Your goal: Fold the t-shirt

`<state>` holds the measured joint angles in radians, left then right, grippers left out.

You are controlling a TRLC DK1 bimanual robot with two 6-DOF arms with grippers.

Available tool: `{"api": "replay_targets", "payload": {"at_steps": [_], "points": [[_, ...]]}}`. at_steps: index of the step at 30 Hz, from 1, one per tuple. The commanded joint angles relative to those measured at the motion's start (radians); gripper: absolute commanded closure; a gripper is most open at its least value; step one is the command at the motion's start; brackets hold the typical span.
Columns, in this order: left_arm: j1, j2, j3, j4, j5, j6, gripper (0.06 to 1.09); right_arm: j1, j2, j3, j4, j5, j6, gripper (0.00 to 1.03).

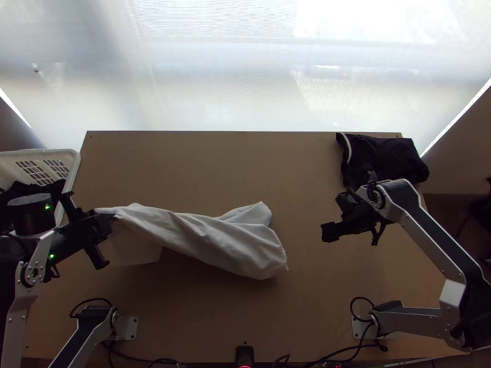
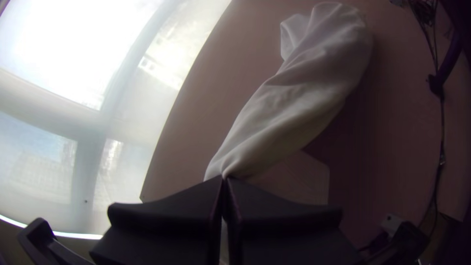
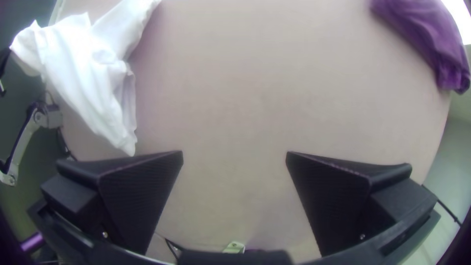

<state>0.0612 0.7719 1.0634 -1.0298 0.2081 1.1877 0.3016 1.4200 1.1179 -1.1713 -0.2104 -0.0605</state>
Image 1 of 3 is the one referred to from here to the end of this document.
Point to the pile of folded clothes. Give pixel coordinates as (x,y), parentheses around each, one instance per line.
(387,161)

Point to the white laundry basket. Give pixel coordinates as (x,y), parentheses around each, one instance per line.
(38,161)

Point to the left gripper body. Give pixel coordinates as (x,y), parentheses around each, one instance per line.
(88,230)

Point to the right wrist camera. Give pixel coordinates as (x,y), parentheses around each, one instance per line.
(347,201)

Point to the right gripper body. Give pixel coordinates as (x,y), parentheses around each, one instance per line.
(356,224)

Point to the white t-shirt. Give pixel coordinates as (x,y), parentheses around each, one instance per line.
(214,237)

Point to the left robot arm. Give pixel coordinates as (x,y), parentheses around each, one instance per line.
(23,306)

